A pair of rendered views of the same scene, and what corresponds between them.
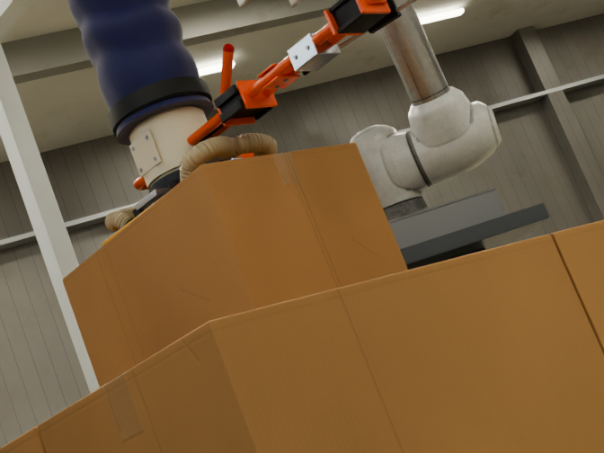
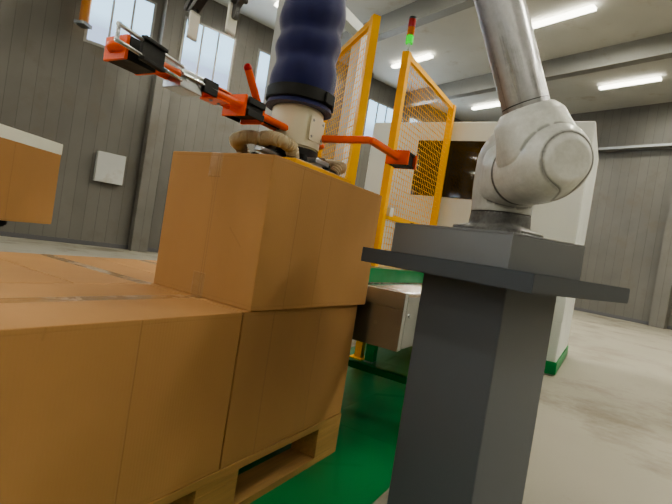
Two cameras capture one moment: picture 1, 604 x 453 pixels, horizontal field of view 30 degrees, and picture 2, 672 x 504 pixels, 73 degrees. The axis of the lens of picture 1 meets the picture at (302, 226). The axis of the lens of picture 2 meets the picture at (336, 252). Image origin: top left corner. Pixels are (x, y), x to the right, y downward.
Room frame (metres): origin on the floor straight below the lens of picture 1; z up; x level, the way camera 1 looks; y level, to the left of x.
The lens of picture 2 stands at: (2.13, -1.31, 0.75)
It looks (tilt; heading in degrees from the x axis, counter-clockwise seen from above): 1 degrees down; 75
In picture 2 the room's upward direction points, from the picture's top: 9 degrees clockwise
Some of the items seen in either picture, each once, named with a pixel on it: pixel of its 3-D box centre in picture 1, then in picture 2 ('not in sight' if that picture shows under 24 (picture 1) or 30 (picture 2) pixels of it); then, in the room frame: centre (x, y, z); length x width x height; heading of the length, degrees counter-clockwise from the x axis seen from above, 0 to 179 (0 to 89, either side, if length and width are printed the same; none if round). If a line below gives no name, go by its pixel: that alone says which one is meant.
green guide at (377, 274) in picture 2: not in sight; (408, 275); (3.48, 1.68, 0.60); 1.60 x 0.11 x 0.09; 44
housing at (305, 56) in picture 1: (313, 51); (183, 82); (2.00, -0.14, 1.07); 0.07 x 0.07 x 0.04; 45
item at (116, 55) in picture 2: (357, 11); (132, 56); (1.90, -0.23, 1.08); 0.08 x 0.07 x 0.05; 45
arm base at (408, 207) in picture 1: (395, 221); (502, 225); (2.87, -0.23, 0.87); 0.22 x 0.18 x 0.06; 30
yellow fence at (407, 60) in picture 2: not in sight; (411, 216); (3.55, 1.97, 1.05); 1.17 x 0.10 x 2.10; 44
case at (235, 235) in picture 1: (236, 299); (278, 235); (2.32, 0.18, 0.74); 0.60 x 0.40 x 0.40; 43
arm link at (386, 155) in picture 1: (383, 168); (507, 172); (2.84, -0.25, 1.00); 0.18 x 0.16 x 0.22; 77
